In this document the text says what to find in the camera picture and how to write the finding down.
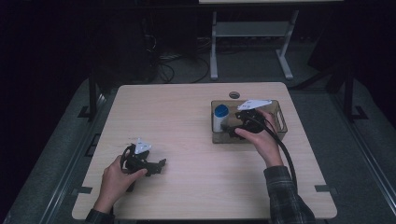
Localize black cables on floor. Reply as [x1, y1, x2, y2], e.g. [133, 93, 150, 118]
[144, 32, 211, 85]

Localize person's left hand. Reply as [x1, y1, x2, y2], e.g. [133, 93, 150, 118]
[92, 154, 149, 216]

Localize white bottle with blue cap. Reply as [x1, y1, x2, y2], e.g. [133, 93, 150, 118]
[212, 104, 231, 133]

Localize person's right hand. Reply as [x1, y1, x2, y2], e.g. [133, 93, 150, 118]
[233, 108, 285, 170]

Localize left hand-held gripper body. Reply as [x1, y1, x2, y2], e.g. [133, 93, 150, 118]
[120, 137, 156, 193]

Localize white metal table frame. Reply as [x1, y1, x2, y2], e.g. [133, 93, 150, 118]
[209, 9, 300, 81]

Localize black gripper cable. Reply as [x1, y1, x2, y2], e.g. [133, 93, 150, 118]
[244, 110, 299, 193]

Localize black metal stand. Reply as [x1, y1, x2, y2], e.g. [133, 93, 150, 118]
[341, 66, 369, 123]
[77, 69, 105, 121]

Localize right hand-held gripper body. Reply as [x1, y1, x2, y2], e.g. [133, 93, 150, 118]
[234, 99, 274, 135]

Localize translucent brown plastic bin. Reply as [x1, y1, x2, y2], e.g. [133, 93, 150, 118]
[210, 99, 289, 145]

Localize aluminium floor rail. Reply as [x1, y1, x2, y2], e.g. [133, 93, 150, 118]
[38, 92, 108, 224]
[330, 92, 396, 216]

